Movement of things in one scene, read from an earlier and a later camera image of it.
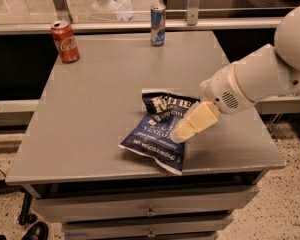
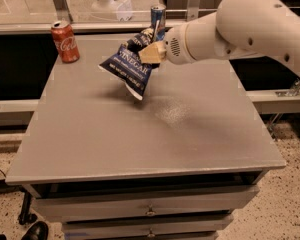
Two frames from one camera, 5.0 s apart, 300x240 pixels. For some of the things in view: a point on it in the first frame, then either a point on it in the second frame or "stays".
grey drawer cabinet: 81,177 stays
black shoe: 39,231 stays
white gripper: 220,87 -> 174,46
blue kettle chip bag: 153,137 -> 127,67
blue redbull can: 158,25 stays
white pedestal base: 112,4 stays
